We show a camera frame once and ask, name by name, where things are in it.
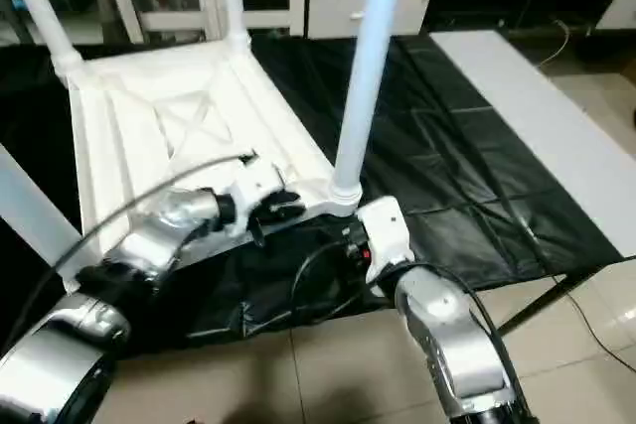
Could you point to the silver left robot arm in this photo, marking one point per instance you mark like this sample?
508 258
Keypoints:
149 245

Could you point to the black mat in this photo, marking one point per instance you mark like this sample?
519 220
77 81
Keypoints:
447 146

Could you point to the white drawer unit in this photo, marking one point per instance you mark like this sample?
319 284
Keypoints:
343 12

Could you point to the white flat board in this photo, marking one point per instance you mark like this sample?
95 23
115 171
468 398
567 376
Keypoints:
547 126

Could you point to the white low cabinet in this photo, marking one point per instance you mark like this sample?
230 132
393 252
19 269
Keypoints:
618 12

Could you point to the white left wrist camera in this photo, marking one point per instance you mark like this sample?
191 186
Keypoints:
253 191

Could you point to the black metal table frame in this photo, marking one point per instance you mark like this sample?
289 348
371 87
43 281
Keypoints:
556 295

